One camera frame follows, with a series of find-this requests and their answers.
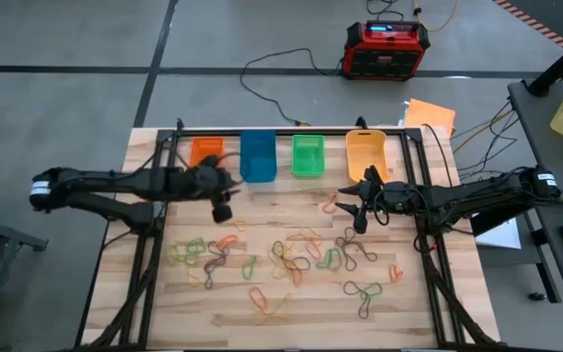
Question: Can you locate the orange plastic basket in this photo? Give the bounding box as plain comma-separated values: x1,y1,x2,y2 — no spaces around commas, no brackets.
189,136,226,170

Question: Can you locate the black looped floor cable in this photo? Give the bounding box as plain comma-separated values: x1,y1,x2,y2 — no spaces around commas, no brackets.
365,0,406,23

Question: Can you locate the black floor power cable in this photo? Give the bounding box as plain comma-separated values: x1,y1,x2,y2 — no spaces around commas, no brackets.
238,47,345,126

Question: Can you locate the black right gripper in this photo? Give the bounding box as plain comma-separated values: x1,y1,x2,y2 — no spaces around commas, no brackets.
334,164,409,235

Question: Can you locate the red black power station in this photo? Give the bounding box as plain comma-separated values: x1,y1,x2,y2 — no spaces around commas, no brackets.
341,20,431,82

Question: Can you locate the grey side table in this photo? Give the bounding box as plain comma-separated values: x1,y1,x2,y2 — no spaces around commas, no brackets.
507,77,563,204

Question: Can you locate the thin yellow cable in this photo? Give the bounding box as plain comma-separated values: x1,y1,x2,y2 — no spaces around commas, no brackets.
452,110,516,155

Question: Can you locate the black metal pole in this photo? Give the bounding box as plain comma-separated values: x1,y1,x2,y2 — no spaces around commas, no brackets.
527,28,563,98

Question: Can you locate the clear plastic sleeve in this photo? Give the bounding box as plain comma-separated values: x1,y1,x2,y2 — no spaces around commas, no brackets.
397,100,412,127

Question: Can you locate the grey metal stand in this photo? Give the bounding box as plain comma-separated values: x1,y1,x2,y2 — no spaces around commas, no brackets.
0,195,50,352

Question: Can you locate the green plastic basket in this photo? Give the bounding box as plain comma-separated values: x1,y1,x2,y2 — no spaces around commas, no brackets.
290,134,326,178

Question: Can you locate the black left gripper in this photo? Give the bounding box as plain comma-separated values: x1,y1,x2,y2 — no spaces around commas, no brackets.
183,154,242,225

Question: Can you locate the light green rubber band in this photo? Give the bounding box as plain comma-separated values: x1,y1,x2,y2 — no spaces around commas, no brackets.
166,243,185,268

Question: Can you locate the yellow floor cable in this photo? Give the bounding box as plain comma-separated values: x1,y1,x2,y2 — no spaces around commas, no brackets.
411,0,459,33

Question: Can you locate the white paper sheet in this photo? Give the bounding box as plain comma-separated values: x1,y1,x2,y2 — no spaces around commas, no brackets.
474,217,522,250

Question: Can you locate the blue plastic basket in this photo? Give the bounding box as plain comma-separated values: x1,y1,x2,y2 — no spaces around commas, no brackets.
239,129,279,185

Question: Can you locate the black support beam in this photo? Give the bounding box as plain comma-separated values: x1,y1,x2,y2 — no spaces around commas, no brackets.
470,198,551,237

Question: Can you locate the black cable bundle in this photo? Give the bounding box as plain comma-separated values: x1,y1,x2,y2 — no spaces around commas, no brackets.
450,100,522,180

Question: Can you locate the yellow plastic basket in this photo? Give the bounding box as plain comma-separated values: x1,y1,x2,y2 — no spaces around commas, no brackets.
345,128,392,185

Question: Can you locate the orange paper folder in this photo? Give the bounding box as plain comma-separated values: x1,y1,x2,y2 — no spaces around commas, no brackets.
403,98,457,138

